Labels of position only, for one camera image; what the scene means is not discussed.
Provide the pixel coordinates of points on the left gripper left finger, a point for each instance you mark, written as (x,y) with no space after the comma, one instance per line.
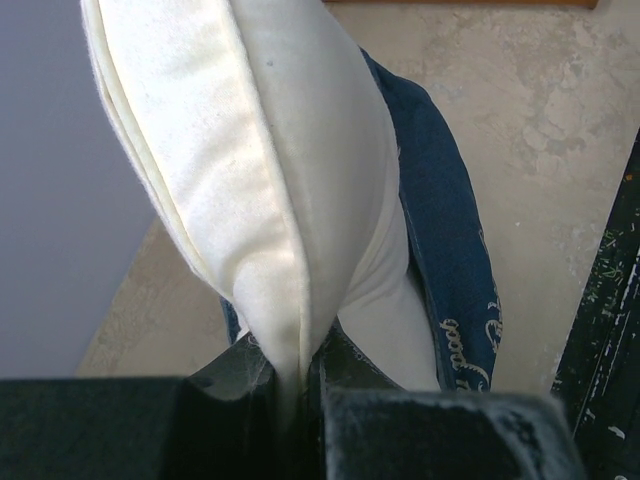
(214,424)

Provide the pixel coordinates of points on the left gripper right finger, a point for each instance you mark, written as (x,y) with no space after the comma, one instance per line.
(370,428)

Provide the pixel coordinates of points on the white pillow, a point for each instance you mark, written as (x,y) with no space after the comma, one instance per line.
(269,153)

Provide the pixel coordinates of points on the blue fish-print pillowcase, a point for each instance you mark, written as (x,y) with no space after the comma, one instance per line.
(450,250)

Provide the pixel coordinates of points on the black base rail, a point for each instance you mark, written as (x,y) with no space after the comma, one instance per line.
(598,375)

